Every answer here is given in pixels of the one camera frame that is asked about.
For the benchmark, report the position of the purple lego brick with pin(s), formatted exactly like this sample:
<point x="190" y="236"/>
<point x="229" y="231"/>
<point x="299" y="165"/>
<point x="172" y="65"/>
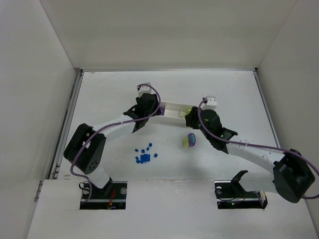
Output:
<point x="162" y="110"/>

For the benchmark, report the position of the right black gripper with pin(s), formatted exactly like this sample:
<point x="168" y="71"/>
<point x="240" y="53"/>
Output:
<point x="192" y="117"/>

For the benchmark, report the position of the blue lego pile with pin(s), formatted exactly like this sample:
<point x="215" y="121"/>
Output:
<point x="144" y="158"/>

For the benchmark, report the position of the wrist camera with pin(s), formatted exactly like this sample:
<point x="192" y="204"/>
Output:
<point x="210" y="103"/>
<point x="144" y="88"/>

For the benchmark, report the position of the white three-compartment tray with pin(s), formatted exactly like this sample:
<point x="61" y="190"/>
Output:
<point x="172" y="114"/>

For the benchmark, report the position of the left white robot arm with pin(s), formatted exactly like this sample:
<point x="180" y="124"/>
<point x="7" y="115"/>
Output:
<point x="85" y="149"/>

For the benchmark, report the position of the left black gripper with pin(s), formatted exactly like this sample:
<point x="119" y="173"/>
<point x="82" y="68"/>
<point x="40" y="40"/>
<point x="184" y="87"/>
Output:
<point x="154" y="106"/>

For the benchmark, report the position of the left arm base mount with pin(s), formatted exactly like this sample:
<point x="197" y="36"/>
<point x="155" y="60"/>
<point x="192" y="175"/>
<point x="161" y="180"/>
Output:
<point x="114" y="200"/>

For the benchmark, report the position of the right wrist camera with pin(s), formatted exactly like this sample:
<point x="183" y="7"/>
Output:
<point x="210" y="103"/>

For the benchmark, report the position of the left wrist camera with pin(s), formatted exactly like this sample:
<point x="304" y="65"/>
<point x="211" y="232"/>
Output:
<point x="144" y="88"/>

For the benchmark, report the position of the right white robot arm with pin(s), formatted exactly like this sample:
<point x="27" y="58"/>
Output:
<point x="290" y="174"/>

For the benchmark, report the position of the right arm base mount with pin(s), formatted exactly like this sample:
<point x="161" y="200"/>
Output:
<point x="231" y="195"/>

